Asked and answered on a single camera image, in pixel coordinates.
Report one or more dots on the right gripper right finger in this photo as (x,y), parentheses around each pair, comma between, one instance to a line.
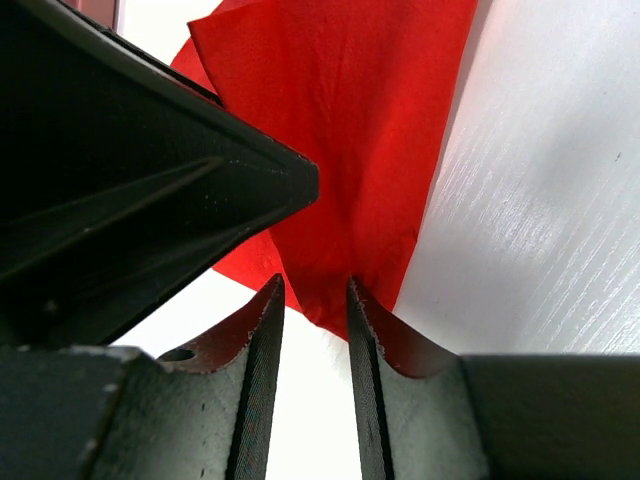
(423,412)

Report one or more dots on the brown utensil tray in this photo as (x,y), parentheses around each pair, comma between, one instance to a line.
(104,12)

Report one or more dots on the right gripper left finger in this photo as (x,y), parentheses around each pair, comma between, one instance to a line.
(202,410)

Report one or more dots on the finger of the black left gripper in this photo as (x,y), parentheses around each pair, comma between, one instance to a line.
(121,180)

